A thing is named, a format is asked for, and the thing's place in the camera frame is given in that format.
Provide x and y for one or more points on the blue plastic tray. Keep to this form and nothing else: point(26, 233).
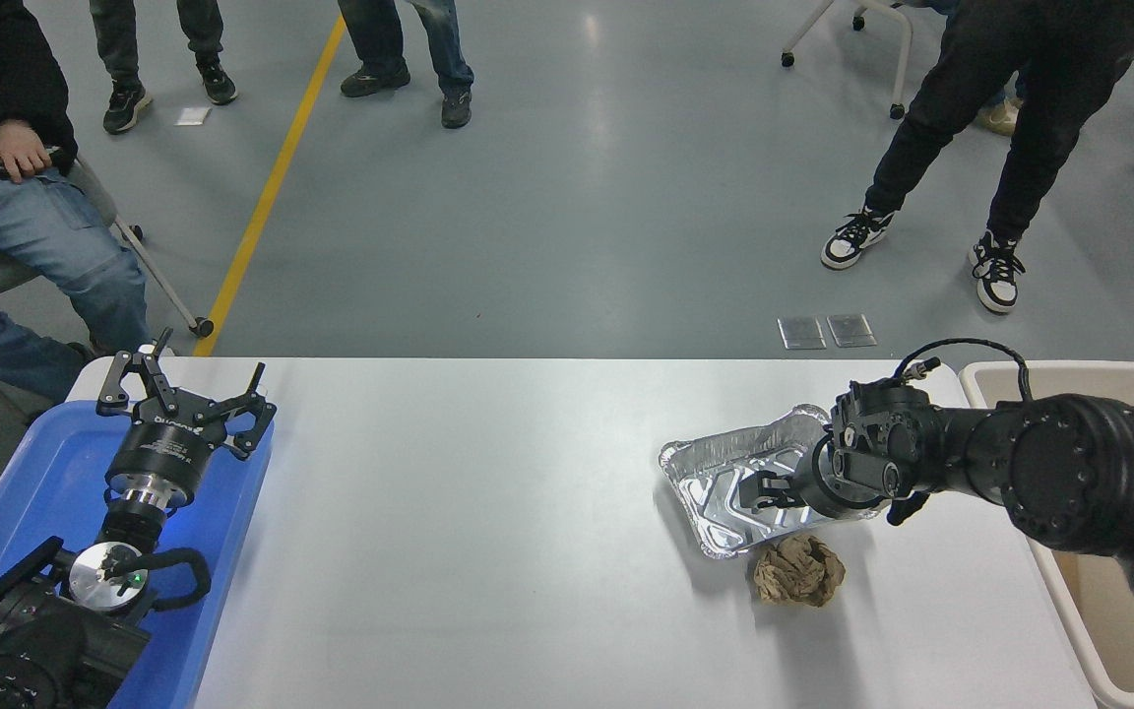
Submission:
point(40, 473)

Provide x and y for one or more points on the person's hand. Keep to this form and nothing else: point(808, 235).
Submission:
point(21, 148)

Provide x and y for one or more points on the silver foil tray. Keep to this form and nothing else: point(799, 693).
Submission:
point(710, 478)

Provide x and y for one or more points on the crumpled tan paper ball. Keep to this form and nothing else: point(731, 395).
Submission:
point(795, 571)

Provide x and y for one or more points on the white wheeled chair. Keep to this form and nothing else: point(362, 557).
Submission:
point(905, 59)

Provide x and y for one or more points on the large pale bin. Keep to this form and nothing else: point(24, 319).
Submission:
point(1103, 630)

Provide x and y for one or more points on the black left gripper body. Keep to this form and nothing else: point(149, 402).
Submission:
point(161, 455)

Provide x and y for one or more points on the white paper scrap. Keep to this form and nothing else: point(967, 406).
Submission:
point(193, 116)

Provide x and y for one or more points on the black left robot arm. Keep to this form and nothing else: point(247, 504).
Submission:
point(26, 640)

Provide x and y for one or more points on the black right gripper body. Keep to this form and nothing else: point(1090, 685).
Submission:
point(813, 487)

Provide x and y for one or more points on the metal floor plate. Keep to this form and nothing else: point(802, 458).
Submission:
point(801, 333)
point(851, 330)

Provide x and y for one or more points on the black phone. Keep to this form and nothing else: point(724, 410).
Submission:
point(53, 154)

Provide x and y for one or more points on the grey wheeled chair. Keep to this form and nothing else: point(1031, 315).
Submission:
point(94, 192)

